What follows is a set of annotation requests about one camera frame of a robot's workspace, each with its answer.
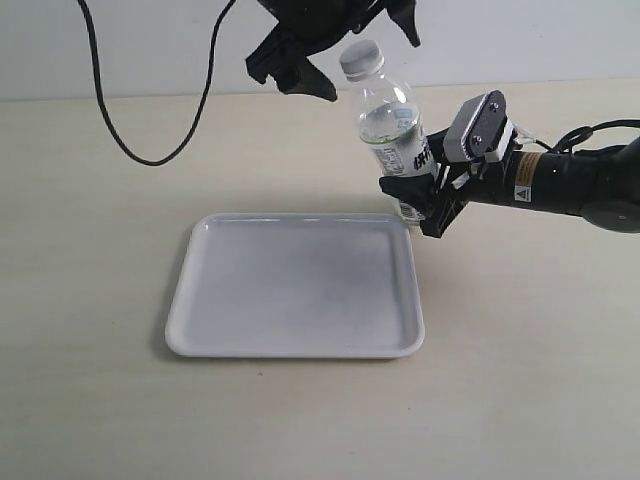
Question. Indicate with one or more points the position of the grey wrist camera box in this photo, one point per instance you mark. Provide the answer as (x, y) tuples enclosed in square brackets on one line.
[(481, 130)]

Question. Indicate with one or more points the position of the white plastic tray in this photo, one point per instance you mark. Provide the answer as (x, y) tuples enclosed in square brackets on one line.
[(297, 286)]

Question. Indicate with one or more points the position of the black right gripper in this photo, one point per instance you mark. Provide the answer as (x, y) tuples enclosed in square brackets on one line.
[(442, 198)]

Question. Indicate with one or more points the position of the clear plastic drink bottle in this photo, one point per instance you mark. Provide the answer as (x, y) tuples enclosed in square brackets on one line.
[(390, 123)]

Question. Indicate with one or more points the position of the white bottle cap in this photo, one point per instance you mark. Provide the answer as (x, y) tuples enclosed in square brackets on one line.
[(361, 60)]

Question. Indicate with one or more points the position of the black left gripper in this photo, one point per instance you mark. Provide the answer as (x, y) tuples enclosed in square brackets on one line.
[(306, 28)]

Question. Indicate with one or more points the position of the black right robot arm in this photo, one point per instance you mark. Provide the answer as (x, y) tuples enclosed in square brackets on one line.
[(600, 186)]

